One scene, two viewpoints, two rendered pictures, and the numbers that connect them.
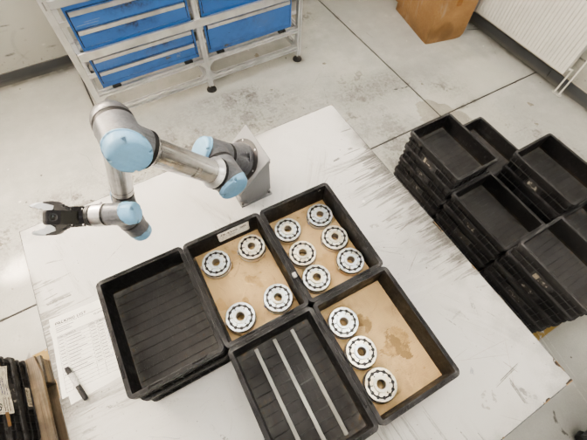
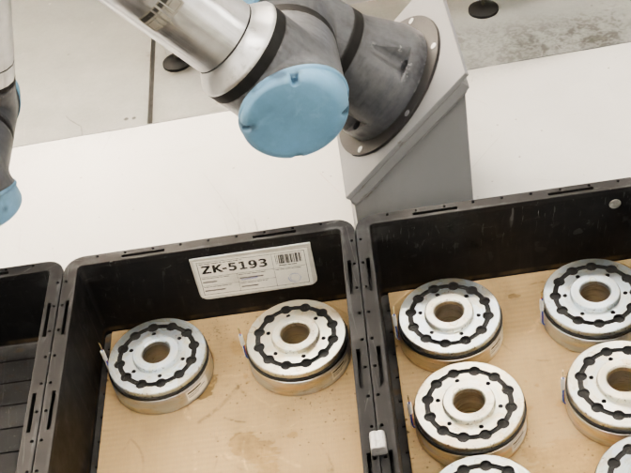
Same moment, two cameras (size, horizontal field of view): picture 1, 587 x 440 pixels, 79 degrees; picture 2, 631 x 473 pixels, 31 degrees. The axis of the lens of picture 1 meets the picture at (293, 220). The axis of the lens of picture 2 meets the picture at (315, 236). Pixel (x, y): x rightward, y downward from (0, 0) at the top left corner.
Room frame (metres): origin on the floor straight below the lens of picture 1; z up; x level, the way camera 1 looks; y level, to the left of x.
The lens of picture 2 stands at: (-0.05, -0.35, 1.71)
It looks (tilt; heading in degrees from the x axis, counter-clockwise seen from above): 43 degrees down; 36
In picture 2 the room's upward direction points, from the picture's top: 12 degrees counter-clockwise
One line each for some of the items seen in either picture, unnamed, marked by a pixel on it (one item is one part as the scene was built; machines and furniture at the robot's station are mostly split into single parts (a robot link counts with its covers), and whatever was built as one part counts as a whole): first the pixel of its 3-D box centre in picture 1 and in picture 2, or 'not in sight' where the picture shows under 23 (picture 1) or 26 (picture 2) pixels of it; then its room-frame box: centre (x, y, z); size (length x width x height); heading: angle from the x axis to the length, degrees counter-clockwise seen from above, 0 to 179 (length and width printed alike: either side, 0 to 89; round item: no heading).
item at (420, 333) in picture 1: (378, 341); not in sight; (0.24, -0.30, 0.87); 0.40 x 0.30 x 0.11; 31
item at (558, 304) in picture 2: (320, 215); (594, 296); (0.72, -0.10, 0.86); 0.10 x 0.10 x 0.01
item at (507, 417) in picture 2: (302, 252); (469, 404); (0.55, -0.04, 0.86); 0.10 x 0.10 x 0.01
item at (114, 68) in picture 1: (140, 36); not in sight; (2.16, 1.08, 0.60); 0.72 x 0.03 x 0.56; 123
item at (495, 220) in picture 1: (482, 223); not in sight; (1.03, -1.09, 0.31); 0.40 x 0.30 x 0.34; 33
